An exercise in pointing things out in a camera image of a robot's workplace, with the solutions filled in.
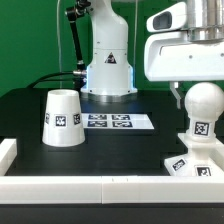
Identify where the thin grey cable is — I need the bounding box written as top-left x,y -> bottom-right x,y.
56,0 -> 64,89

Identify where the white rail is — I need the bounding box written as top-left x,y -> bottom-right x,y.
0,139 -> 17,176
0,176 -> 224,204

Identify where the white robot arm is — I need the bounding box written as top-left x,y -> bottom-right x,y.
82,0 -> 224,101

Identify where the white lamp bulb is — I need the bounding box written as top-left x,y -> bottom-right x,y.
185,82 -> 224,142

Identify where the white front rail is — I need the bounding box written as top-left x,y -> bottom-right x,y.
0,176 -> 224,204

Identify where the white lamp shade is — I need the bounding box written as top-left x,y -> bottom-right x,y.
42,89 -> 85,147

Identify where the white marker sheet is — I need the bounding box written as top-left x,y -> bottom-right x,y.
82,113 -> 154,130

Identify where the black cable conduit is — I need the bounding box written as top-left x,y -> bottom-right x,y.
27,0 -> 92,90

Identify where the white left rail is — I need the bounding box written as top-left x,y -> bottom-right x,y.
0,139 -> 17,176

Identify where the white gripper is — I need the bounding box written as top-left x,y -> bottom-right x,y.
144,31 -> 224,109

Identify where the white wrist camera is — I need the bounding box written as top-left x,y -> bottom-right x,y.
146,2 -> 187,33

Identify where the white lamp base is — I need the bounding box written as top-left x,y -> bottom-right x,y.
164,133 -> 224,177

